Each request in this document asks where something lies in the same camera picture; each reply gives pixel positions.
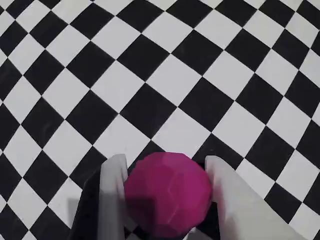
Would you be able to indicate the black white checkerboard mat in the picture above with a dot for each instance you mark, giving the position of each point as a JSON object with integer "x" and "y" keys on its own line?
{"x": 160, "y": 75}

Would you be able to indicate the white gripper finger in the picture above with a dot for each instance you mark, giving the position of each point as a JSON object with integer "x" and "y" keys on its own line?
{"x": 111, "y": 200}
{"x": 240, "y": 212}

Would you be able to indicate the pink faceted ball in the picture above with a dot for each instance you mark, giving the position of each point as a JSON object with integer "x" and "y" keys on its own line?
{"x": 170, "y": 195}

